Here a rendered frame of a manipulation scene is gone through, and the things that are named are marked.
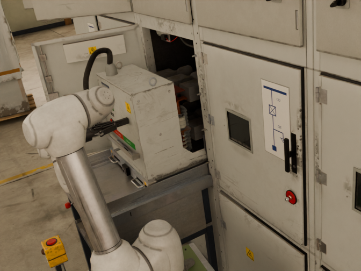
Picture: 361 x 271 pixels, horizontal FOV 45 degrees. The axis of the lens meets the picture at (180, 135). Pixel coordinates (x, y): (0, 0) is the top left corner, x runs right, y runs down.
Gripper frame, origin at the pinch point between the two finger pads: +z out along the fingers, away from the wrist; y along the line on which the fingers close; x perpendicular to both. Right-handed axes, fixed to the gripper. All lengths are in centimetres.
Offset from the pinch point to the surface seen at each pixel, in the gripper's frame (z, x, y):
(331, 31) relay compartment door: 35, 49, 101
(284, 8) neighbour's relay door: 35, 54, 81
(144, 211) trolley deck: -3.5, -42.1, 17.0
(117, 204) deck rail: -15.0, -34.1, 13.8
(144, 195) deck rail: -0.4, -35.5, 13.8
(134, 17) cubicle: 37, 38, -53
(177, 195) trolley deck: 15.7, -41.3, 17.0
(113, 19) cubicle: 36, 34, -84
